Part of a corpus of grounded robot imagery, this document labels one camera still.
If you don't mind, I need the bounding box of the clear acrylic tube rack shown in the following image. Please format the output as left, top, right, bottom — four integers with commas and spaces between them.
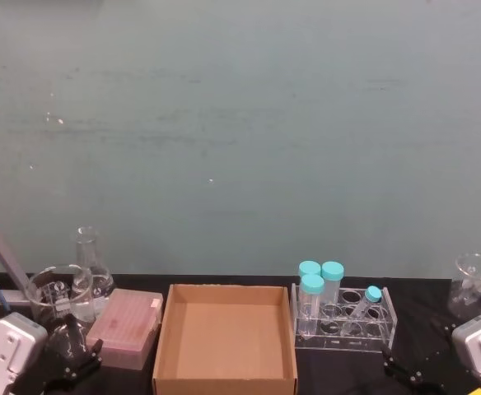
290, 282, 399, 351

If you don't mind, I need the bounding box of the slim tube with teal cap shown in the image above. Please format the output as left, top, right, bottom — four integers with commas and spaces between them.
342, 285, 383, 335

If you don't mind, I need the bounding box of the clear glass conical flask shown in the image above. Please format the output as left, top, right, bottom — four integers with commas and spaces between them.
70, 225, 115, 320

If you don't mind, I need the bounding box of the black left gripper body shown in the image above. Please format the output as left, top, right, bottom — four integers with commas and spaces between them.
37, 364, 102, 395

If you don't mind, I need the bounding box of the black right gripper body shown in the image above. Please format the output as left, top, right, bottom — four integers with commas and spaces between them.
403, 368, 479, 395

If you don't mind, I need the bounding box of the clear glass beaker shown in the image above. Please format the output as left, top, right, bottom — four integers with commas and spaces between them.
447, 252, 481, 323
26, 263, 95, 335

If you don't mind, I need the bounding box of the pink pipette tip box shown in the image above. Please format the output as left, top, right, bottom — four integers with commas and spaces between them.
85, 287, 164, 369

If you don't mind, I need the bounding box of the wide tube with teal cap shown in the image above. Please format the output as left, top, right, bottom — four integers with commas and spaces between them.
299, 273, 325, 333
320, 260, 345, 308
298, 259, 322, 285

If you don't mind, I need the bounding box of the grey metal frame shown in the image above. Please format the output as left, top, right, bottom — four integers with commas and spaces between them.
0, 213, 33, 306

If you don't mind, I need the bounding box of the brown cardboard tray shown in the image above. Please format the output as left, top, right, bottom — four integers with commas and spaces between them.
152, 282, 299, 395

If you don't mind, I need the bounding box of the black table cloth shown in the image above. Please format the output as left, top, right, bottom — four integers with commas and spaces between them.
0, 272, 481, 395

